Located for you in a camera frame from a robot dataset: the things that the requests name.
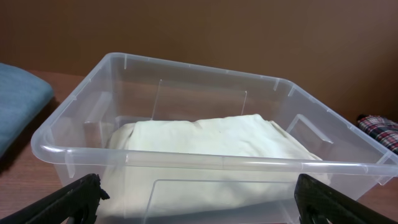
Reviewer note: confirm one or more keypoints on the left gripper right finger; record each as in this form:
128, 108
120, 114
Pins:
318, 203

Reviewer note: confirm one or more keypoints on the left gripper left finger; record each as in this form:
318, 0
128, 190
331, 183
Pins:
75, 203

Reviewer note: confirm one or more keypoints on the cream cloth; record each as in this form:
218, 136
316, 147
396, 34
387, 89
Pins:
178, 167

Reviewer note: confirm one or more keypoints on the plaid cloth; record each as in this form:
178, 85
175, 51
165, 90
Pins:
379, 128

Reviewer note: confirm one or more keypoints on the clear plastic storage container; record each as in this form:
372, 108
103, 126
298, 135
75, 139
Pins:
125, 88

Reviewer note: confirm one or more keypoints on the folded blue denim cloth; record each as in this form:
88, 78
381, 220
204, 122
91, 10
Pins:
23, 97

